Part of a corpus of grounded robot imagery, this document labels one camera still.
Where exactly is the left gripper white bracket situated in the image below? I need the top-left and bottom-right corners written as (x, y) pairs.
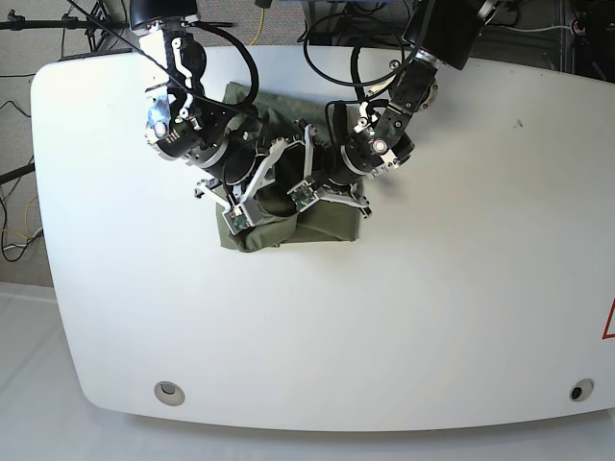
top-left (276, 118), bottom-right (372, 218)

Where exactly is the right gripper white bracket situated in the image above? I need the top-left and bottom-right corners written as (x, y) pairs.
top-left (192, 135), bottom-right (303, 217)

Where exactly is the olive green T-shirt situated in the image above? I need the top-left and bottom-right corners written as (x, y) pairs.
top-left (215, 91), bottom-right (362, 253)

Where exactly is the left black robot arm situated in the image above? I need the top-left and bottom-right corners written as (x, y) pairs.
top-left (287, 1), bottom-right (499, 216)

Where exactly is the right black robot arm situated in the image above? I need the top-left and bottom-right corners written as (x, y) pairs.
top-left (129, 1), bottom-right (299, 224)

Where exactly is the black tripod stand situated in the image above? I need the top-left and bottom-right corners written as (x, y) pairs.
top-left (1, 10), bottom-right (235, 53)

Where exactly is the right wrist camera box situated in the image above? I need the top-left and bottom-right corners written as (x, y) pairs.
top-left (223, 202), bottom-right (263, 235)

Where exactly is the yellow cable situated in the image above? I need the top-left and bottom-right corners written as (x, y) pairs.
top-left (249, 8), bottom-right (266, 47)

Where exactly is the left table cable grommet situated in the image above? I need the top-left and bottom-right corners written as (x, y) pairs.
top-left (154, 381), bottom-right (185, 407)

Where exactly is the table cable grommet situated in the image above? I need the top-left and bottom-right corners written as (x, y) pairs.
top-left (154, 381), bottom-right (185, 407)
top-left (569, 378), bottom-right (595, 402)

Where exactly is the right table cable grommet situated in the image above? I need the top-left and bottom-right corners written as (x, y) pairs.
top-left (569, 378), bottom-right (595, 402)

